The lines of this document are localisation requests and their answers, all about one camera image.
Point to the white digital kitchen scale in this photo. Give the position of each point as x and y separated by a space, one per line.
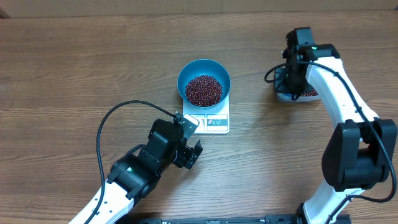
215 120

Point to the black mounting rail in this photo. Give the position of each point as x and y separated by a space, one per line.
268 219

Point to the clear plastic container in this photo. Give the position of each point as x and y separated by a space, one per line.
283 93

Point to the blue metal bowl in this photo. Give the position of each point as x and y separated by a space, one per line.
203 67

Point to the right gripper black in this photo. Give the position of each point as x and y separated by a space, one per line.
291 92

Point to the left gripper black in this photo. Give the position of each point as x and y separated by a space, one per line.
188 156

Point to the red beans in bowl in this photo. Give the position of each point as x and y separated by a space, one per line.
204 91

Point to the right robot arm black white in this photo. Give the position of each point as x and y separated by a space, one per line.
357 162

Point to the red adzuki beans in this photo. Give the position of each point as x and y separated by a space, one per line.
310 93

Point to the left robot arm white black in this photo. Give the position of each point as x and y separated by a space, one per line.
132 178

